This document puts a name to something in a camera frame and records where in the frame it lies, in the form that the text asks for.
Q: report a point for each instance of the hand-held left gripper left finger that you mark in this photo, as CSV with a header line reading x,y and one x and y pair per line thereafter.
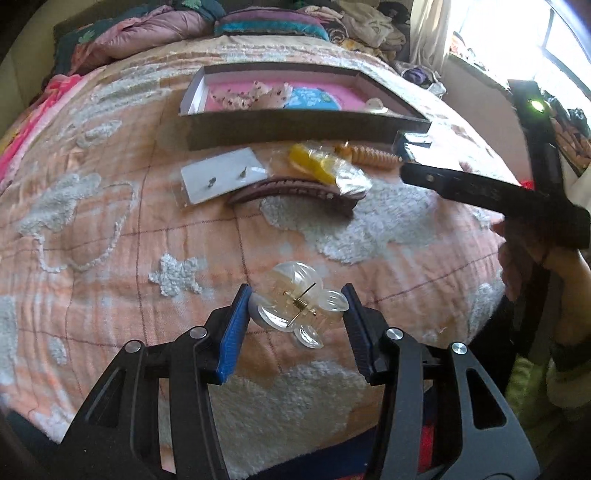
x,y
235,332

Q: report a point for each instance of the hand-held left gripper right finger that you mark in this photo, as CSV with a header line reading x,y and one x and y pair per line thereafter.
x,y
358,332

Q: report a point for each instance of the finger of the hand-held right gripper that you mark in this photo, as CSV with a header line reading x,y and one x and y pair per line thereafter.
x,y
485,191

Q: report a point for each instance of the clear plastic hair claw clip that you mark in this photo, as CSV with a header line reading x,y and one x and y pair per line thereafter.
x,y
286,300

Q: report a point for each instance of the small dark blue box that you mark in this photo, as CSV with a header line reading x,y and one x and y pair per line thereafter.
x,y
414,138

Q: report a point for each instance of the orange spiral hair clip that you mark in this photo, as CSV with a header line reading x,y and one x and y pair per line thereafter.
x,y
374,157

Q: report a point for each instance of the brown curved hair clip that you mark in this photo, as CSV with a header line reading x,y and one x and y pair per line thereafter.
x,y
286,187

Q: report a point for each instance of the white earring card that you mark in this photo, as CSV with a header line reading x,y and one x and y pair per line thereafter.
x,y
217,173

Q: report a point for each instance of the yellow hair accessory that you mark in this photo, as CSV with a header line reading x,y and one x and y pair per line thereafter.
x,y
307,161

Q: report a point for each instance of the shallow cardboard box pink liner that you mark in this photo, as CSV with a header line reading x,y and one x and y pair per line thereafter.
x,y
277,127

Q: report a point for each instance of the person's right forearm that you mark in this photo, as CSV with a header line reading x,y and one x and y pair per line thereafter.
x,y
577,304

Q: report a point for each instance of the person's right hand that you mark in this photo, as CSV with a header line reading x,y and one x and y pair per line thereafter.
x,y
519,263

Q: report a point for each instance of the window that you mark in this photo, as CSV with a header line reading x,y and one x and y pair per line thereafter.
x,y
508,27

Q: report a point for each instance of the bagged white flower hair accessory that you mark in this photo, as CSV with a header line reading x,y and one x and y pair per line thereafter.
x,y
376,106

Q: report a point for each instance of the light curtain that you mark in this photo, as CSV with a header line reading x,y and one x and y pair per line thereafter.
x,y
431,32

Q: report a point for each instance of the blue printed card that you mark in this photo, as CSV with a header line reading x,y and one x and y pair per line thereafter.
x,y
309,98

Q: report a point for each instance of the pile of clothes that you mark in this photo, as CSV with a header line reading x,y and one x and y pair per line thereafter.
x,y
369,23

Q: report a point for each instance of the teal and purple pillow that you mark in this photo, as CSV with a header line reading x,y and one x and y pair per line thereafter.
x,y
272,23

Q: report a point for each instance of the pink floral blanket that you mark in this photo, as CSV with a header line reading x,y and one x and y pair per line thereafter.
x,y
27,134

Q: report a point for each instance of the pink puffy quilt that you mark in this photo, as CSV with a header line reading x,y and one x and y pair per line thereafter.
x,y
147,32

